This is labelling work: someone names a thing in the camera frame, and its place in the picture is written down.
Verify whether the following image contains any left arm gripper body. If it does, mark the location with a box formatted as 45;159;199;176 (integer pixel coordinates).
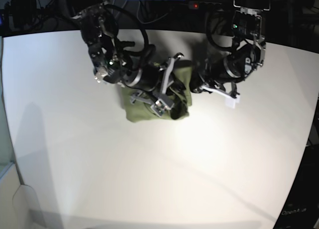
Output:
198;57;240;109

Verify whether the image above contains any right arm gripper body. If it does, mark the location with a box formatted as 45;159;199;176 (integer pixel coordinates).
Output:
123;53;184;117

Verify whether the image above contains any green T-shirt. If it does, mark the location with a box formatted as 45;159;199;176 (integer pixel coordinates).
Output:
122;60;192;123

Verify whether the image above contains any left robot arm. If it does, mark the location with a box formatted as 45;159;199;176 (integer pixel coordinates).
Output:
189;0;271;108

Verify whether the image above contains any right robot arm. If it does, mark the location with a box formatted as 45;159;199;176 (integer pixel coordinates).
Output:
64;0;191;122

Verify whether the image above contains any black OpenArm case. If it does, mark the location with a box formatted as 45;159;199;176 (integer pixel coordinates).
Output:
274;145;319;229

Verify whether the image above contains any white panel at left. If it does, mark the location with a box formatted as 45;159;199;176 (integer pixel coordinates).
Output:
0;163;46;229

